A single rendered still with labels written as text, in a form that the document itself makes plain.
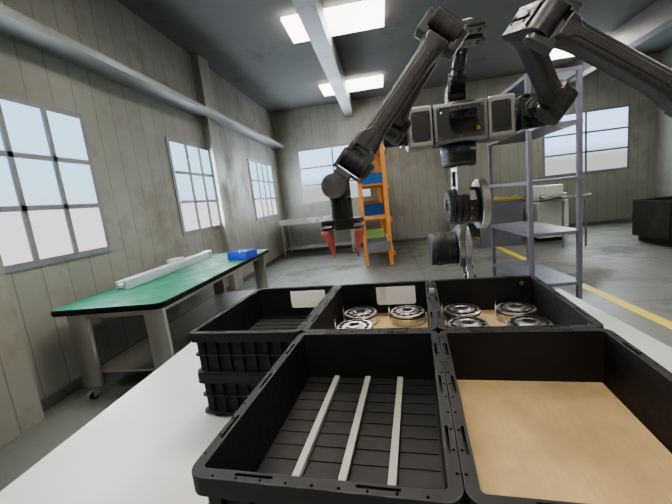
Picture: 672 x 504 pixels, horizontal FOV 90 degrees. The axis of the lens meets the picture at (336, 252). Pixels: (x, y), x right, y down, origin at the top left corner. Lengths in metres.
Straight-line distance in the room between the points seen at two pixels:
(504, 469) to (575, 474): 0.08
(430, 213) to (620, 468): 7.85
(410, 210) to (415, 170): 0.93
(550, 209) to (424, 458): 6.90
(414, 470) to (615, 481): 0.25
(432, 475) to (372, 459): 0.09
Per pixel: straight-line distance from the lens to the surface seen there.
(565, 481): 0.60
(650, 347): 1.34
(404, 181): 8.25
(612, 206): 9.68
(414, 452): 0.60
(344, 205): 0.84
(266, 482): 0.44
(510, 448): 0.62
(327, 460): 0.60
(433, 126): 1.42
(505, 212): 6.94
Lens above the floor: 1.22
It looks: 9 degrees down
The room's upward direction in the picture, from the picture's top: 6 degrees counter-clockwise
